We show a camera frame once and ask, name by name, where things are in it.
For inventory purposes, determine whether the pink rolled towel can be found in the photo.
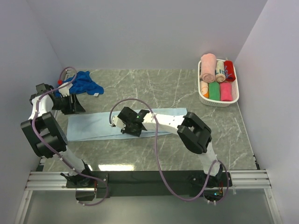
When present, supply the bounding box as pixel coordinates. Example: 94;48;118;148
200;53;217;83

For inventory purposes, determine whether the beige rolled towel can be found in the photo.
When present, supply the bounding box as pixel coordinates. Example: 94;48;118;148
215;61;226;83

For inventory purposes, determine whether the green rolled towel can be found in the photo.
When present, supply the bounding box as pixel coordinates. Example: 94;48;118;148
208;82;220;101

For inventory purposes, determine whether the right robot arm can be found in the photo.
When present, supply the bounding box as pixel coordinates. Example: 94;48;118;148
111;107;232;188

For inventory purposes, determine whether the cream orange rolled towel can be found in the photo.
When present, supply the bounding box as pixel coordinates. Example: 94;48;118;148
200;80;209;98

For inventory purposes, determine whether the magenta rolled towel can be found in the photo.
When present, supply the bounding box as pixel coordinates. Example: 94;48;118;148
220;82;233;101

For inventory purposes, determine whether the aluminium rail frame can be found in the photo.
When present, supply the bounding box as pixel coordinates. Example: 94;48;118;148
15;170;282;224

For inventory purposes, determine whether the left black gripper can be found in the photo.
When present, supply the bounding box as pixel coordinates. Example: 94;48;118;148
51;93;85;115

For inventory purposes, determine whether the light blue towel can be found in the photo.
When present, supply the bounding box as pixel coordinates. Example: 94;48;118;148
66;108;187;141

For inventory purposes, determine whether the white plastic basket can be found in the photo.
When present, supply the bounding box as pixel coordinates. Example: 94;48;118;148
197;58;240;107

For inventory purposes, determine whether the red rolled towel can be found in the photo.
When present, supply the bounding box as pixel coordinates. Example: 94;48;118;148
224;60;236;82

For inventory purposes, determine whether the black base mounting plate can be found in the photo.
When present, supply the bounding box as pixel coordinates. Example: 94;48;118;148
65;170;233;202

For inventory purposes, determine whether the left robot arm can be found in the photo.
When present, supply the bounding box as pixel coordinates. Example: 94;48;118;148
21;84;94;188

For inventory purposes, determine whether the dark blue crumpled towel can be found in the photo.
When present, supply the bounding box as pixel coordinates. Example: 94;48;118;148
69;71;104;95

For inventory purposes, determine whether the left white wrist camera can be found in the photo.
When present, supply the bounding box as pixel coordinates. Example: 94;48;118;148
58;83;72;97

